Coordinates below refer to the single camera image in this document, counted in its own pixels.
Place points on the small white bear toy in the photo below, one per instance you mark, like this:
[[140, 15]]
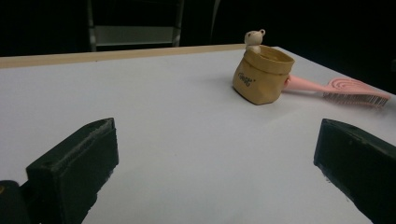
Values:
[[252, 39]]

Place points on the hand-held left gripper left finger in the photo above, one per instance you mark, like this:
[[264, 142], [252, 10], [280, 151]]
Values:
[[71, 168]]

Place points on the pink hairbrush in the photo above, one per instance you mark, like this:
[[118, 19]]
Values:
[[342, 86]]

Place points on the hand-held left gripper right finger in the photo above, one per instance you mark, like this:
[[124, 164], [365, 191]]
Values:
[[361, 161]]

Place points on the grey metal stand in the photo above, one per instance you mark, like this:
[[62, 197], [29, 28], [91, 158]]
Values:
[[134, 34]]

